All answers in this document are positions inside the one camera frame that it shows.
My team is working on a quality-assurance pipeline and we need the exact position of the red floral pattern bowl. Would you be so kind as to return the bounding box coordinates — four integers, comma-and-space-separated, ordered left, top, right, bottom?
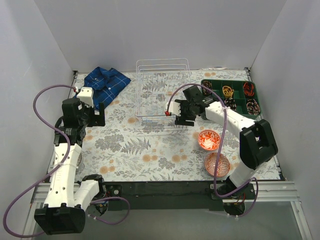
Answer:
197, 129, 221, 151

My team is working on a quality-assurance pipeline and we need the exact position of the brown lattice pattern bowl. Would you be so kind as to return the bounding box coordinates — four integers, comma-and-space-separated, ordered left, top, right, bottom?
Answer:
76, 153, 83, 167

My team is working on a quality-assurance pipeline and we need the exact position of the white wire dish rack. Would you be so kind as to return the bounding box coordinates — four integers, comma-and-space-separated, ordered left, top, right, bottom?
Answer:
135, 58, 191, 128

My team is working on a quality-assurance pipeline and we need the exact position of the orange line pattern bowl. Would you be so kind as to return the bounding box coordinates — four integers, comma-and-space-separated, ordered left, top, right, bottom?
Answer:
203, 152, 231, 178

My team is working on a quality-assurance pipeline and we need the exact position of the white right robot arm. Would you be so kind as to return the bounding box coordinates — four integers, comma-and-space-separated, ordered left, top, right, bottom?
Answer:
165, 83, 279, 199

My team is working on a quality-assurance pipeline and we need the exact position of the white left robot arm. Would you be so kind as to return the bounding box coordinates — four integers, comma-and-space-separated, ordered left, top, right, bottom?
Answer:
34, 98, 107, 235

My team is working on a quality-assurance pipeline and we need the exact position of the floral patterned table mat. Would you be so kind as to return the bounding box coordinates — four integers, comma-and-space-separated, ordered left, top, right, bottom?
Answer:
67, 69, 282, 181

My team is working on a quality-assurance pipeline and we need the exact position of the dark floral rolled band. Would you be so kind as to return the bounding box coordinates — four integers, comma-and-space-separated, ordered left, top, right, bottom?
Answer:
202, 80, 212, 96

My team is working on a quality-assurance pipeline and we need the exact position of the blue plaid shirt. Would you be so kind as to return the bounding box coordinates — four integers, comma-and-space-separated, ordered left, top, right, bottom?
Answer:
84, 66, 131, 110

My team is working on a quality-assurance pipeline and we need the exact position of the black floral rolled band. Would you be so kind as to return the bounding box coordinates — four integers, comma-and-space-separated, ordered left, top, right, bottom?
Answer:
224, 97, 237, 111

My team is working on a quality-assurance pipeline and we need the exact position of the yellow rolled band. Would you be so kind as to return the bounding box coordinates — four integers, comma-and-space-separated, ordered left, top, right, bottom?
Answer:
222, 85, 234, 98

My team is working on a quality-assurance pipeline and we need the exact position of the green compartment organizer tray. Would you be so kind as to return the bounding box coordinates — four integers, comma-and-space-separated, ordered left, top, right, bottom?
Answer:
201, 79, 262, 119

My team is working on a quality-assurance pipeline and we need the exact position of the red black rolled band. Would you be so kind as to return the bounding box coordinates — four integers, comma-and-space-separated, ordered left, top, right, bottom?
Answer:
243, 82, 255, 97

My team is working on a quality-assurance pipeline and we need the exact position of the pink black rolled band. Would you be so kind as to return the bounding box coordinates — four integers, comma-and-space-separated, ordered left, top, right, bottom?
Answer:
246, 99, 261, 116

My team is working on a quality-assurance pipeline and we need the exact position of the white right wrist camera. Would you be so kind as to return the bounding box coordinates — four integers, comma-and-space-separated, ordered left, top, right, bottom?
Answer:
164, 101, 181, 117

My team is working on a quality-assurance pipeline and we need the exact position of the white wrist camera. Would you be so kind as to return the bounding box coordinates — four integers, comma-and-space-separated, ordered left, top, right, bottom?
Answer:
75, 87, 94, 107
164, 101, 181, 117

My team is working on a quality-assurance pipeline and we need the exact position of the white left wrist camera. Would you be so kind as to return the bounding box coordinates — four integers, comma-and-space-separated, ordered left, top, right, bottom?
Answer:
75, 87, 94, 107

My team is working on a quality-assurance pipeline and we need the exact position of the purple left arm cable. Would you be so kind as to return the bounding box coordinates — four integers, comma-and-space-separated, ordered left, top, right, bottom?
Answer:
1, 84, 131, 238

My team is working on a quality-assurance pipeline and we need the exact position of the aluminium frame rail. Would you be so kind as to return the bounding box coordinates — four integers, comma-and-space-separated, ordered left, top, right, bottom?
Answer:
31, 181, 301, 204

